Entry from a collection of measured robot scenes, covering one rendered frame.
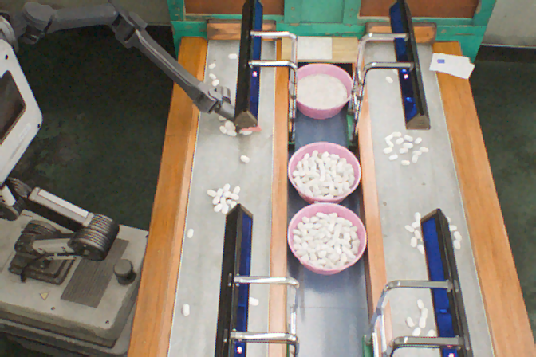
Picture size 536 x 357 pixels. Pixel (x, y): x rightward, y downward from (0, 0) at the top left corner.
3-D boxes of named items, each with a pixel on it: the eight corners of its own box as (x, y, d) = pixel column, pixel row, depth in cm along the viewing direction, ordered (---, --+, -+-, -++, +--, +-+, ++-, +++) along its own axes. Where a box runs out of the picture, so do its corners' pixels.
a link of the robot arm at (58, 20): (107, 14, 219) (120, -6, 213) (130, 42, 218) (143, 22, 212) (6, 26, 182) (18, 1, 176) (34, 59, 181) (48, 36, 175)
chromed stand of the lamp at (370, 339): (365, 403, 177) (391, 347, 141) (360, 339, 188) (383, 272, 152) (430, 406, 176) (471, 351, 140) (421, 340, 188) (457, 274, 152)
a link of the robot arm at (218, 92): (195, 109, 218) (208, 94, 213) (196, 89, 226) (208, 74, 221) (222, 123, 224) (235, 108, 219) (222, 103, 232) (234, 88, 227)
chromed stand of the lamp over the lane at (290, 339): (231, 399, 177) (222, 343, 141) (235, 335, 189) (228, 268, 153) (294, 401, 177) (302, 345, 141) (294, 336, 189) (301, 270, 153)
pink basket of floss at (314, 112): (318, 135, 239) (320, 119, 231) (275, 99, 251) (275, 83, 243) (364, 103, 249) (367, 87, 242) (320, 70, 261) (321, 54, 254)
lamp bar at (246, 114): (233, 127, 193) (232, 111, 187) (242, 7, 230) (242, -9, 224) (258, 127, 193) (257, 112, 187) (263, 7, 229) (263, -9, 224)
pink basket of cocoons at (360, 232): (286, 282, 200) (287, 268, 192) (286, 216, 216) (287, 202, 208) (365, 284, 200) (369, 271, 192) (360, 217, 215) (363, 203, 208)
